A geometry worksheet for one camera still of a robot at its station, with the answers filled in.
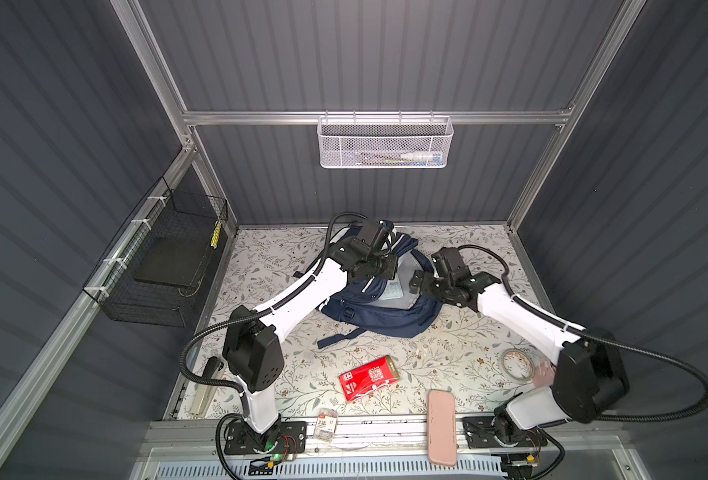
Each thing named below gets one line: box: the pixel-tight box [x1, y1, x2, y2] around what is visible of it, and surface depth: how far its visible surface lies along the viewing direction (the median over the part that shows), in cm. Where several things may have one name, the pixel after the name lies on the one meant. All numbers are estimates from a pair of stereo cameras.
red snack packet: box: [338, 355, 400, 402], surface depth 84 cm
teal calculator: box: [380, 273, 403, 300], surface depth 93 cm
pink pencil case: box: [427, 390, 458, 467], surface depth 75 cm
